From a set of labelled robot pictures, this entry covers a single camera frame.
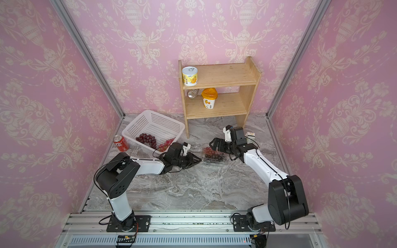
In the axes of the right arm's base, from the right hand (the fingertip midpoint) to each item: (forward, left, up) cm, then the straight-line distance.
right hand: (216, 144), depth 87 cm
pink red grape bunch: (+7, +33, -11) cm, 35 cm away
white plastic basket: (+25, +36, -12) cm, 45 cm away
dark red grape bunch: (+12, +43, -8) cm, 46 cm away
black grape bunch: (-2, -1, -12) cm, 12 cm away
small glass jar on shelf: (+30, +13, +14) cm, 35 cm away
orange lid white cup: (+24, +3, +17) cm, 29 cm away
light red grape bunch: (+2, +4, -11) cm, 12 cm away
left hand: (-6, +9, -8) cm, 13 cm away
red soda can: (+7, +57, -3) cm, 58 cm away
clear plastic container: (-4, +8, -10) cm, 13 cm away
